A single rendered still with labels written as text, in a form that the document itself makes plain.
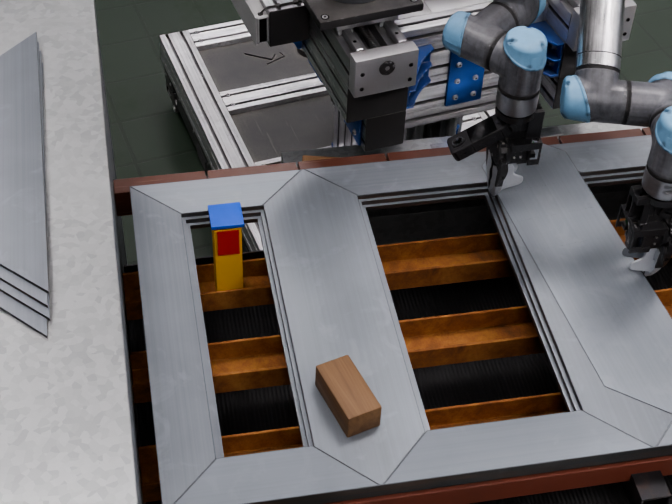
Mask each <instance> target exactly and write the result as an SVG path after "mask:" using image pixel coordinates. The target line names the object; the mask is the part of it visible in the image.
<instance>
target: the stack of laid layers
mask: <svg viewBox="0 0 672 504"><path fill-rule="evenodd" d="M645 167H646V166H643V167H634V168H624V169H614V170H604V171H595V172H585V173H580V172H579V173H580V175H581V176H582V178H583V179H584V181H585V182H586V184H587V186H588V187H598V186H608V185H617V184H627V183H636V182H642V178H643V174H644V171H645ZM357 196H358V195H357ZM484 198H485V201H486V203H487V206H488V209H489V211H490V214H491V216H492V219H493V221H494V224H495V226H496V229H497V232H498V234H499V237H500V239H501V242H502V244H503V247H504V249H505V252H506V255H507V257H508V260H509V262H510V265H511V267H512V270H513V272H514V275H515V278H516V280H517V283H518V285H519V288H520V290H521V293H522V295H523V298H524V301H525V303H526V306H527V308H528V311H529V313H530V316H531V318H532V321H533V324H534V326H535V329H536V331H537V334H538V336H539V339H540V341H541V344H542V347H543V349H544V352H545V354H546V357H547V359H548V362H549V364H550V367H551V370H552V372H553V375H554V377H555V380H556V382H557V385H558V388H559V390H560V393H561V395H562V398H563V400H564V403H565V405H566V408H567V411H568V412H570V411H577V410H582V411H584V412H586V413H588V414H590V415H592V416H594V417H596V418H598V419H599V420H601V421H603V422H605V423H607V424H609V425H611V426H613V427H615V428H617V429H619V430H621V431H622V432H624V433H626V434H628V435H630V436H632V437H634V438H636V439H638V440H640V441H642V442H644V443H645V444H647V445H649V446H651V447H653V448H648V449H640V450H633V451H626V452H619V453H611V454H604V455H597V456H590V457H583V458H575V459H568V460H561V461H554V462H546V463H539V464H532V465H525V466H518V467H510V468H503V469H496V470H489V471H481V472H474V473H467V474H460V475H453V476H445V477H438V478H431V479H424V480H416V481H409V482H402V483H395V484H388V485H384V484H383V485H380V486H373V487H366V488H359V489H351V490H344V491H337V492H330V493H323V494H315V495H308V496H301V497H294V498H286V499H279V500H272V501H265V502H258V503H250V504H325V503H332V502H339V501H346V500H353V499H360V498H368V497H375V496H382V495H389V494H396V493H403V492H410V491H418V490H425V489H432V488H439V487H446V486H453V485H461V484H468V483H475V482H482V481H489V480H496V479H503V478H511V477H518V476H525V475H532V474H539V473H546V472H554V471H561V470H568V469H575V468H582V467H589V466H597V465H604V464H611V463H618V462H625V461H632V460H639V459H647V458H654V457H661V456H668V455H672V445H669V446H662V447H657V445H658V444H659V442H660V441H661V439H662V437H663V436H664V434H665V433H666V431H667V429H668V428H669V426H670V425H671V423H672V414H670V413H668V412H665V411H663V410H661V409H658V408H656V407H653V406H651V405H648V404H646V403H643V402H641V401H639V400H636V399H634V398H631V397H629V396H626V395H624V394H622V393H619V392H617V391H614V390H612V389H609V388H607V387H605V386H604V385H603V383H602V382H601V380H600V378H599V376H598V374H597V373H596V371H595V369H594V367H593V366H592V364H591V362H590V360H589V358H588V357H587V355H586V353H585V351H584V349H583V348H582V346H581V344H580V342H579V341H578V339H577V337H576V335H575V333H574V332H573V330H572V328H571V326H570V324H569V323H568V321H567V319H566V317H565V315H564V314H563V312H562V310H561V308H560V307H559V305H558V303H557V301H556V299H555V298H554V296H553V294H552V292H551V290H550V289H549V287H548V285H547V283H546V282H545V280H544V278H543V276H542V274H541V273H540V271H539V269H538V267H537V265H536V264H535V262H534V260H533V258H532V256H531V255H530V253H529V251H528V249H527V248H526V246H525V244H524V242H523V240H522V239H521V237H520V235H519V233H518V231H517V230H516V228H515V226H514V224H513V222H512V221H511V219H510V217H509V215H508V213H507V212H506V210H505V208H504V206H503V204H502V203H501V201H500V199H499V197H498V195H496V196H492V194H491V193H490V191H489V188H488V186H487V183H478V184H468V185H459V186H449V187H439V188H429V189H420V190H410V191H400V192H391V193H381V194H371V195H361V196H358V200H359V203H360V207H361V210H362V214H363V217H364V221H365V224H366V228H367V231H368V235H369V238H370V242H371V245H372V249H373V252H374V255H375V259H376V262H377V266H378V269H379V273H380V276H381V280H382V283H383V287H384V290H385V294H386V297H387V301H388V304H389V308H390V311H391V315H392V318H393V321H394V325H395V328H396V332H397V335H398V339H399V342H400V346H401V349H402V353H403V356H404V360H405V363H406V367H407V370H408V374H409V377H410V380H411V384H412V387H413V391H414V394H415V398H416V401H417V405H418V408H419V412H420V415H421V419H422V422H423V426H424V429H425V432H426V431H427V430H430V427H429V423H428V420H427V417H426V413H425V410H424V406H423V403H422V399H421V396H420V393H419V389H418V386H417V382H416V379H415V376H414V372H413V369H412V365H411V362H410V358H409V355H408V352H407V348H406V345H405V341H404V338H403V334H402V331H401V328H400V324H399V321H398V317H397V314H396V310H395V307H394V304H393V300H392V297H391V293H390V290H389V286H388V283H387V280H386V276H385V273H384V269H383V266H382V262H381V259H380V256H379V252H378V249H377V245H376V242H375V238H374V235H373V232H372V228H371V225H370V221H369V218H368V214H367V211H369V210H379V209H388V208H398V207H407V206H417V205H426V204H436V203H445V202H455V201H464V200H474V199H484ZM241 209H242V215H243V220H244V224H245V223H255V222H258V227H259V232H260V237H261V242H262V247H263V252H264V257H265V262H266V267H267V272H268V277H269V282H270V286H271V291H272V296H273V301H274V306H275V311H276V316H277V321H278V326H279V331H280V336H281V341H282V346H283V351H284V356H285V361H286V366H287V371H288V376H289V381H290V386H291V390H292V395H293V400H294V405H295V410H296V415H297V420H298V425H299V430H300V435H301V440H302V445H303V447H306V446H314V443H313V439H312V434H311V429H310V424H309V419H308V415H307V410H306V405H305V400H304V396H303V391H302V386H301V381H300V377H299V372H298V367H297V362H296V357H295V353H294V348H293V343H292V338H291V334H290V329H289V324H288V319H287V315H286V310H285V305H284V300H283V295H282V291H281V286H280V281H279V276H278V272H277V267H276V262H275V257H274V253H273V248H272V243H271V238H270V233H269V229H268V224H267V219H266V214H265V210H264V204H263V205H262V206H255V207H245V208H241ZM181 215H182V222H183V229H184V236H185V243H186V250H187V257H188V264H189V271H190V278H191V286H192V293H193V300H194V307H195V314H196V321H197V328H198V335H199V342H200V349H201V356H202V363H203V370H204V377H205V384H206V391H207V398H208V405H209V412H210V419H211V426H212V434H213V441H214V448H215V455H216V458H223V457H224V452H223V445H222V438H221V432H220V425H219V418H218V411H217V404H216V398H215V391H214V384H213V377H212V371H211V364H210V357H209V350H208V343H207V337H206V330H205V323H204V316H203V310H202V303H201V296H200V289H199V282H198V276H197V269H196V262H195V255H194V249H193V242H192V235H191V229H197V228H207V227H211V225H210V219H209V213H208V211H206V212H196V213H186V214H181Z"/></svg>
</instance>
